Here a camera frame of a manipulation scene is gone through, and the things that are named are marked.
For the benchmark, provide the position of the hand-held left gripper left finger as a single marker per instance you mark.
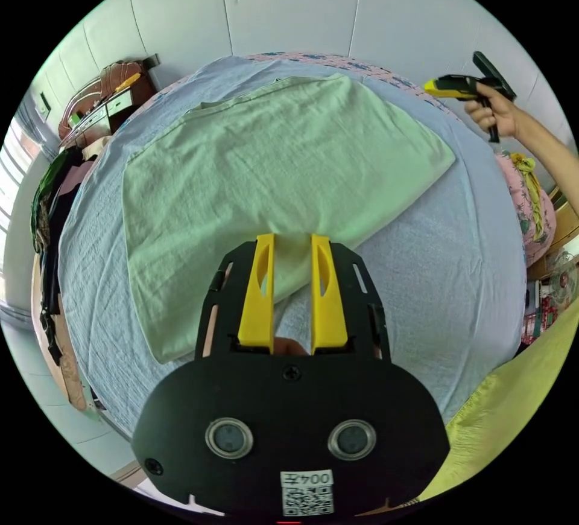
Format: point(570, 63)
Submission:
point(255, 308)

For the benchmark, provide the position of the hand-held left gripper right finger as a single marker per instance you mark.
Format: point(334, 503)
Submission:
point(329, 312)

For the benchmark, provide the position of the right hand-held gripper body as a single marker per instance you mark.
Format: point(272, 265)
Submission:
point(461, 79)

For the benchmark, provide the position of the light green short sleeve shirt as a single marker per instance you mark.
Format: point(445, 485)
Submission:
point(253, 172)

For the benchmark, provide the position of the person's right forearm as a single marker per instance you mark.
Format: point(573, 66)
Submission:
point(549, 158)

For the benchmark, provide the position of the person's right hand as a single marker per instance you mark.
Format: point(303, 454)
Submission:
point(495, 113)

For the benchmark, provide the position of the person's left hand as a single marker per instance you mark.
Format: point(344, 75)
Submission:
point(290, 346)

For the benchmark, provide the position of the bed with light blue sheet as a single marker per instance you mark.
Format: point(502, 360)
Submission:
point(434, 289)

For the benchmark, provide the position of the yellow green cloth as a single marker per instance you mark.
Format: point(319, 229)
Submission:
point(530, 172)

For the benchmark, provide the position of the pink printed pillow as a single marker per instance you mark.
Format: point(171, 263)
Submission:
point(520, 203)

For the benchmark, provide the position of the wooden cupboard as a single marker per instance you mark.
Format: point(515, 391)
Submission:
point(567, 222)

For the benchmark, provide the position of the person's body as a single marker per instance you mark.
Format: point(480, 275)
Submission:
point(506, 416)

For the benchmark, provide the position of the fan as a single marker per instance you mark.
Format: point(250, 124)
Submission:
point(563, 278)

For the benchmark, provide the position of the pile of clothes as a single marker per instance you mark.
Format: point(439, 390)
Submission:
point(52, 217)

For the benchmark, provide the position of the brown cluttered shelf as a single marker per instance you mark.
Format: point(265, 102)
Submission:
point(113, 90)

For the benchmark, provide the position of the window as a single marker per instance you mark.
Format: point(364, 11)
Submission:
point(12, 181)

